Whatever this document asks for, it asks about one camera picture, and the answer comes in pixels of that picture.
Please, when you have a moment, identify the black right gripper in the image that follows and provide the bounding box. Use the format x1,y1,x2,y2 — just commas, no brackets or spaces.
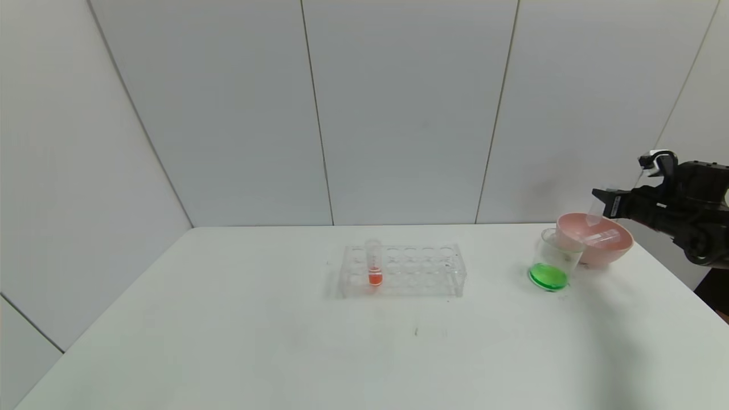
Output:
592,185,663,227

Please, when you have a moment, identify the blue pigment test tube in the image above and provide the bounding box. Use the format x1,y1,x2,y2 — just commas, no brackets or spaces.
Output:
585,191,609,227

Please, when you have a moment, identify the yellow pigment test tube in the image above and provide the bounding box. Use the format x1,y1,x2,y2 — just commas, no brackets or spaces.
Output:
587,229,623,249

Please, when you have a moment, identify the clear plastic beaker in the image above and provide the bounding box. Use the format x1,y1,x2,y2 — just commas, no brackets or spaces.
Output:
529,228,585,292

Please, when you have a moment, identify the clear plastic test tube rack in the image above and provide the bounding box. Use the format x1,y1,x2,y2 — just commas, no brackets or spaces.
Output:
340,245,466,298

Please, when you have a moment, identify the red pigment test tube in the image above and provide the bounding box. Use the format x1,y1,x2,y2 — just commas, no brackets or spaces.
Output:
365,240,383,286

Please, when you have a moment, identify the pink bowl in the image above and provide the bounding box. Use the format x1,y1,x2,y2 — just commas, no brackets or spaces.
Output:
555,212,634,266

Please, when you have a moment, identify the black object beside table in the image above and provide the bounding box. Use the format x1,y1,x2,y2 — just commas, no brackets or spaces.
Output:
695,268,729,322

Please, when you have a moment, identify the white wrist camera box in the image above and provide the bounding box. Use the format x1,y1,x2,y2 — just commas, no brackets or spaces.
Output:
638,150,679,178

